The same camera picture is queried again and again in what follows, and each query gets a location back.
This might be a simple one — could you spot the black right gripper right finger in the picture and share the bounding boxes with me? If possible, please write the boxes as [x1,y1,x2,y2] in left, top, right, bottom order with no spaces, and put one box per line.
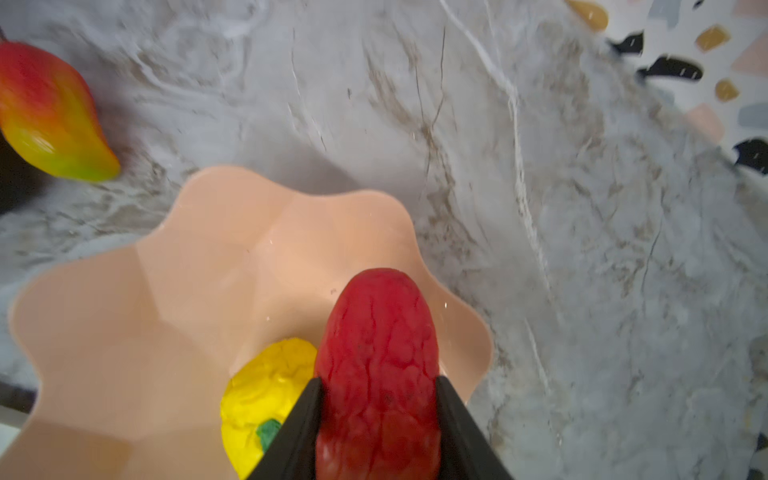
[436,376,513,480]

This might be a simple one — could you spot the dark fake avocado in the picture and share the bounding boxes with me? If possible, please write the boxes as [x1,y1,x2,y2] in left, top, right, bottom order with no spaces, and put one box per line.
[0,136,46,215]

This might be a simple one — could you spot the red yellow fake mango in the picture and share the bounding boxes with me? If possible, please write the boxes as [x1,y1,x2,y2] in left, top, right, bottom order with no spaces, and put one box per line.
[1,41,121,182]

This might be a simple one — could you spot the pink wavy fruit bowl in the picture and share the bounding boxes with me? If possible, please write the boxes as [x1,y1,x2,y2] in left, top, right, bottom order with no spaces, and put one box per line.
[1,166,493,479]

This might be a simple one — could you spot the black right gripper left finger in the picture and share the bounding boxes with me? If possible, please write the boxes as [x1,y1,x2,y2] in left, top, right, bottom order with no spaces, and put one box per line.
[247,378,324,480]

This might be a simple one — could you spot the red fake strawberry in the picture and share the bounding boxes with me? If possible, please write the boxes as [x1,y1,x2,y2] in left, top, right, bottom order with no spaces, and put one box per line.
[315,268,441,479]

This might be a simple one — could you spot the yellow fake lemon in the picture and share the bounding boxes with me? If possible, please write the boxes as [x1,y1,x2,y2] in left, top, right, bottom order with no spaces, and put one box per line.
[220,338,317,479]

